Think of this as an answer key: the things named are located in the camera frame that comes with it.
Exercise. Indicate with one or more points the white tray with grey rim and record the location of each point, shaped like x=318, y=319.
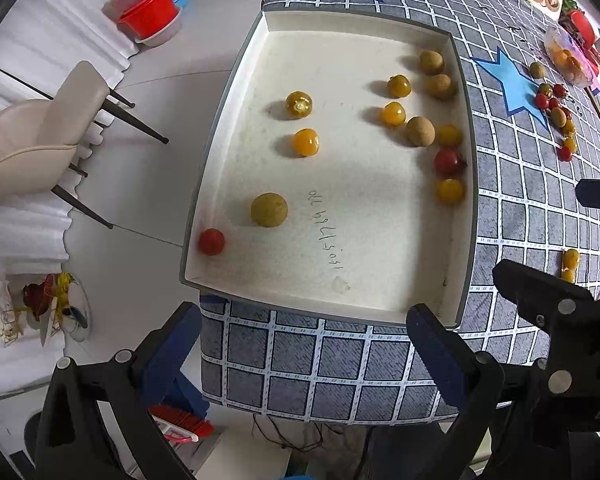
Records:
x=360, y=240

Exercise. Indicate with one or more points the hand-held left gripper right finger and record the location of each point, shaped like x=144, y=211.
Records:
x=440, y=355

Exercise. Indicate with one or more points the clear plastic bowl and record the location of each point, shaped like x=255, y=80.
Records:
x=570, y=67

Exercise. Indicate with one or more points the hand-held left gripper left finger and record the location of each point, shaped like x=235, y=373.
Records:
x=170, y=355

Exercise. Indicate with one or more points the dish with colourful scraps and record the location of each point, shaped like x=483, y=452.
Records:
x=40, y=310

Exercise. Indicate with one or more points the blue plastic object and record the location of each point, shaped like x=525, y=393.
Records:
x=192, y=397

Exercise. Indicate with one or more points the yellow cherry tomato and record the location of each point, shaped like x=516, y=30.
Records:
x=305, y=142
x=393, y=114
x=450, y=191
x=449, y=136
x=399, y=86
x=568, y=275
x=570, y=145
x=569, y=128
x=571, y=258

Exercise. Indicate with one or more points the red plastic bowl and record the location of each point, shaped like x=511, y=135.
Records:
x=150, y=10

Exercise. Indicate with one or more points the brown longan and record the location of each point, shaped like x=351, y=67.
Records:
x=440, y=86
x=537, y=69
x=560, y=116
x=420, y=131
x=431, y=61
x=269, y=210

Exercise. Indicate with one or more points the beige chair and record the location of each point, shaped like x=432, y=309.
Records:
x=40, y=130

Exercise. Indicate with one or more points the grey checked star-print tablecloth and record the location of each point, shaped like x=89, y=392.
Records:
x=520, y=220

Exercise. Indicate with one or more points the red brush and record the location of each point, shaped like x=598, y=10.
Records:
x=180, y=420

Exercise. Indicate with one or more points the yellow-green cherry tomato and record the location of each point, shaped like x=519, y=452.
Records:
x=299, y=105

